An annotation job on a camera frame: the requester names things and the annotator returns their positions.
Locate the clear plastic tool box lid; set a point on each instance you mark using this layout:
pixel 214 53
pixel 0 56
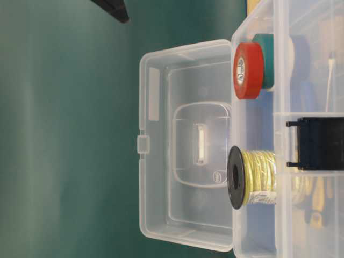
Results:
pixel 185 119

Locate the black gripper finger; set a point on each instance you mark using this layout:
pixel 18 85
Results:
pixel 115 8

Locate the green electrical tape roll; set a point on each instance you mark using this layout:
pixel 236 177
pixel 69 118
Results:
pixel 266 42

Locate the black box latch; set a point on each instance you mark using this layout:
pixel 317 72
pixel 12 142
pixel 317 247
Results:
pixel 319 143

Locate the red electrical tape roll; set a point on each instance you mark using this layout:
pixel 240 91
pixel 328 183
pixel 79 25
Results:
pixel 248 70

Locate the white cable tie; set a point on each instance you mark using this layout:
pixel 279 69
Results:
pixel 331 65

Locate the yellow handled pliers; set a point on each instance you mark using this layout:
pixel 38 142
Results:
pixel 315 197

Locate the clear plastic tool box base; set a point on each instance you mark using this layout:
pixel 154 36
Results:
pixel 305 32

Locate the yellow wire spool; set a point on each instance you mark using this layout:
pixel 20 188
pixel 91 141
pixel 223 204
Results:
pixel 251 177

